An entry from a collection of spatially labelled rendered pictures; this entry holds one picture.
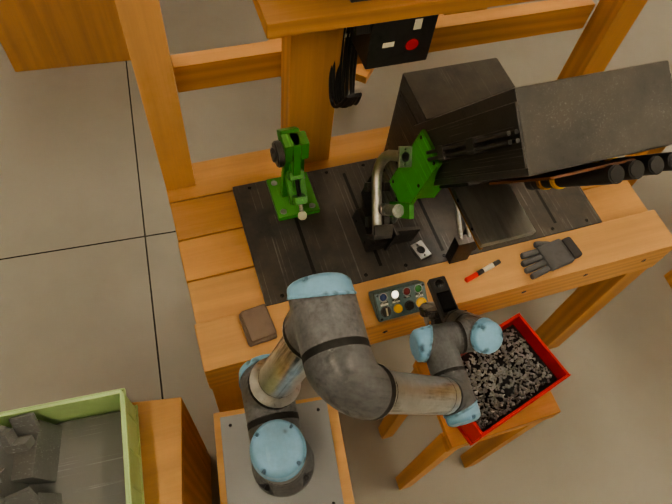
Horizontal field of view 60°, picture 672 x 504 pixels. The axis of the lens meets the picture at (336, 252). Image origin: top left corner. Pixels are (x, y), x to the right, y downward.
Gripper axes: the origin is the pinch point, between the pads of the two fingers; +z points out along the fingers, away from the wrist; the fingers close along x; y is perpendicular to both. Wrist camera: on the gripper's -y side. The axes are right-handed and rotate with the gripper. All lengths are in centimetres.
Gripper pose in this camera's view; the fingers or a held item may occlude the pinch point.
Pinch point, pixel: (424, 303)
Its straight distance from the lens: 162.2
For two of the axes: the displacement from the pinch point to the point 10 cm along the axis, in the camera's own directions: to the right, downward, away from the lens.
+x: 9.5, -2.2, 2.3
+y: 2.0, 9.7, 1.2
